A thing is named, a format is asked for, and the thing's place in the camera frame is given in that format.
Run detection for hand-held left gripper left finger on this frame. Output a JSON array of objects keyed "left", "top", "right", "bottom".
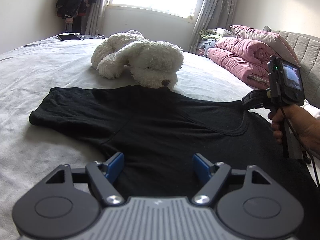
[{"left": 45, "top": 152, "right": 125, "bottom": 207}]

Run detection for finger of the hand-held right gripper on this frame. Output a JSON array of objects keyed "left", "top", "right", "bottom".
[{"left": 242, "top": 89, "right": 272, "bottom": 111}]

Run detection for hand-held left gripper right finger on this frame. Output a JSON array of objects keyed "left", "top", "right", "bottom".
[{"left": 192, "top": 153, "right": 272, "bottom": 206}]

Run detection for black t-shirt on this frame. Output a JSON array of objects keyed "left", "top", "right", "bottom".
[{"left": 29, "top": 85, "right": 320, "bottom": 240}]

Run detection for small clothes pile by curtain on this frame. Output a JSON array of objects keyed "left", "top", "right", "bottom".
[{"left": 197, "top": 28, "right": 235, "bottom": 57}]

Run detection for dark hanging clothes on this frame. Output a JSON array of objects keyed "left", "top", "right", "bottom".
[{"left": 55, "top": 0, "right": 98, "bottom": 34}]

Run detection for person's right hand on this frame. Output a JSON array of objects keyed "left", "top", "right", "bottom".
[{"left": 268, "top": 104, "right": 320, "bottom": 159}]

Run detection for grey quilted headboard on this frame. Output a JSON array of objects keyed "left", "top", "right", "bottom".
[{"left": 262, "top": 26, "right": 320, "bottom": 108}]

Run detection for pink folded quilt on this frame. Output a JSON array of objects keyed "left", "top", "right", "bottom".
[{"left": 207, "top": 37, "right": 278, "bottom": 90}]

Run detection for grey pillow with pink edge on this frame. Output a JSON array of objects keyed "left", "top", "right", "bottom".
[{"left": 229, "top": 25, "right": 300, "bottom": 67}]

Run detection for grey floral curtain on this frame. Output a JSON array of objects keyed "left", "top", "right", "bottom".
[
  {"left": 189, "top": 0, "right": 242, "bottom": 54},
  {"left": 85, "top": 0, "right": 112, "bottom": 36}
]

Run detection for white plush dog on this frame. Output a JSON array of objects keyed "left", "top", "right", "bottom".
[{"left": 90, "top": 30, "right": 184, "bottom": 89}]

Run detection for bed with grey sheet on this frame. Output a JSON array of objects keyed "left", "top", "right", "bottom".
[{"left": 0, "top": 35, "right": 320, "bottom": 240}]

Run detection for blue grey cloth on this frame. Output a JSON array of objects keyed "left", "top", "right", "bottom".
[{"left": 79, "top": 34, "right": 105, "bottom": 40}]

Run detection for black tablet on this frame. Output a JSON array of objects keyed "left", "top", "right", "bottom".
[{"left": 57, "top": 34, "right": 80, "bottom": 41}]

